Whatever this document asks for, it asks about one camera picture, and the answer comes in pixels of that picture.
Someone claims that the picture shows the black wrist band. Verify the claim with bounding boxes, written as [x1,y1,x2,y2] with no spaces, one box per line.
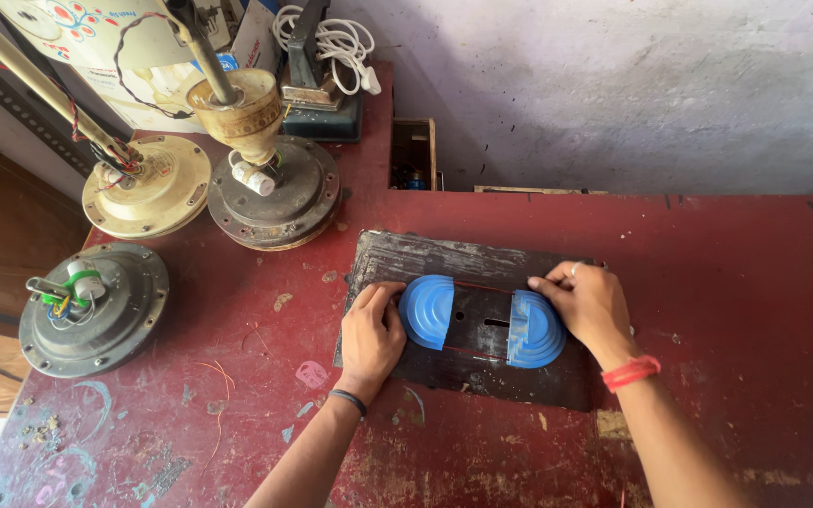
[328,389,368,418]

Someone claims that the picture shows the red thread wrist band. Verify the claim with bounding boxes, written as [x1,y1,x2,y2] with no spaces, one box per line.
[601,355,662,394]

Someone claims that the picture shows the person's right hand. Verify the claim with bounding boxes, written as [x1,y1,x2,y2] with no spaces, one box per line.
[527,261,642,371]

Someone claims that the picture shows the white power cord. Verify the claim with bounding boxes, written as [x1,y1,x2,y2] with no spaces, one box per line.
[271,6,383,97]

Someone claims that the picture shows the grey ceiling fan motor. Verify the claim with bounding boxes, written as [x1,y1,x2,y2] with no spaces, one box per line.
[18,242,170,380]

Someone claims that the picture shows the dark metal winding plate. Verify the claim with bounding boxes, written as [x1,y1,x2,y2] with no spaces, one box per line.
[333,230,608,413]

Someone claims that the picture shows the wooden open box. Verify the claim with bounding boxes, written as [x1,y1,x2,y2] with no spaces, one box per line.
[388,117,438,192]

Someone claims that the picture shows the slotted metal angle bar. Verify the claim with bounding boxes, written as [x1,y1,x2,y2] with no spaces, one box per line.
[0,42,97,179]

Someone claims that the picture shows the rusty brown ceiling fan motor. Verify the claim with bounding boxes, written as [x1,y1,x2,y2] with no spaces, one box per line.
[164,0,343,252]

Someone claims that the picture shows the person's left hand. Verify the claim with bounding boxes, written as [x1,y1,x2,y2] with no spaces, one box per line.
[340,281,407,399]

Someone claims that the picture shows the cream ceiling fan motor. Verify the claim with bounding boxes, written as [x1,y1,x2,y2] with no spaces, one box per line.
[0,0,213,241]

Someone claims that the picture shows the thin copper winding wire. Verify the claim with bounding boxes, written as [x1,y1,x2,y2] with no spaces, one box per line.
[445,281,515,362]

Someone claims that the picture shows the blue stepped half-round former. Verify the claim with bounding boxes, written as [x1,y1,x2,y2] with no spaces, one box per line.
[506,289,567,369]
[398,274,455,351]

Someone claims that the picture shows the loose copper wire strand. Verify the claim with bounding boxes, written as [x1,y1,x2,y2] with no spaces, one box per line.
[191,360,237,474]

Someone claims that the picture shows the old electric clothes iron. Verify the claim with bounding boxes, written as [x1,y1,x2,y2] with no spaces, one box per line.
[278,0,365,144]

